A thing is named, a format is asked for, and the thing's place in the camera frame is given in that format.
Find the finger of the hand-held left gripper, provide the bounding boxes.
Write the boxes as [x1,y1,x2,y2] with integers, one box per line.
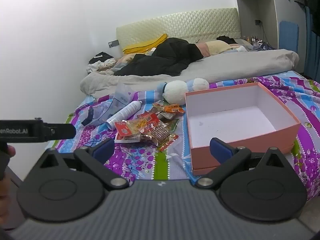
[47,122,77,142]

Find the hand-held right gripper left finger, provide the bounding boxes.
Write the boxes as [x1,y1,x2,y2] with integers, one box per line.
[37,138,129,190]

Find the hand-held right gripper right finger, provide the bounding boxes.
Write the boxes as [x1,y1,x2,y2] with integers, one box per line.
[195,137,288,188]

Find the pink cardboard box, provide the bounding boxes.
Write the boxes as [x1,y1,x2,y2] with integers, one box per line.
[185,82,302,177]

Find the pile of snack packets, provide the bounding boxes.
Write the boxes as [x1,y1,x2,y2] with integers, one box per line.
[114,102,183,152]

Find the orange snack packet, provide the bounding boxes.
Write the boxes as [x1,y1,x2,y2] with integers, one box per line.
[162,104,182,113]

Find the floral purple bedsheet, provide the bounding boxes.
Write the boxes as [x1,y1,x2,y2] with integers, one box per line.
[47,71,320,200]

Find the white cylindrical roll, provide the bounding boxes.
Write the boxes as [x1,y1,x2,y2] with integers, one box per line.
[105,100,143,130]

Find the clear bluish plastic bag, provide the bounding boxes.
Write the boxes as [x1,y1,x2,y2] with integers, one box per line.
[81,82,140,127]

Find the white and blue plush toy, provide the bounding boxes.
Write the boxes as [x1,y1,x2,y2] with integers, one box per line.
[157,78,210,105]

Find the heap of mixed clothes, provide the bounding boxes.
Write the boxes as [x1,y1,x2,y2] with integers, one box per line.
[87,52,118,73]

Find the grey duvet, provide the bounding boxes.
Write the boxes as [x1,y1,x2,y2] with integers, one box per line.
[80,48,300,97]

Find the pink pillow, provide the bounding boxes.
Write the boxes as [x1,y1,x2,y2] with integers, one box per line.
[195,42,210,57]

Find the cream pillow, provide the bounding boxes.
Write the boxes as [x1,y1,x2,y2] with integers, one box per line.
[206,40,232,55]

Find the black clothing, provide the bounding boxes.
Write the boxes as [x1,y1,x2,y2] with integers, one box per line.
[114,37,204,77]

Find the yellow blanket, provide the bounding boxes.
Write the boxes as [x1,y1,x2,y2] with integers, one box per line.
[122,33,168,55]

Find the row of small bottles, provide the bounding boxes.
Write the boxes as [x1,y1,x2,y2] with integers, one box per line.
[246,35,263,47]

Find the cream quilted headboard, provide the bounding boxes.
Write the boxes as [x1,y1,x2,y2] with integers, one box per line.
[116,7,241,54]

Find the white cabinet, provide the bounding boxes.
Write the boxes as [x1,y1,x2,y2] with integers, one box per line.
[232,0,308,53]

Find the hanging dark clothes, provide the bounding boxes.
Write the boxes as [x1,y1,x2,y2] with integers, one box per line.
[291,0,320,80]

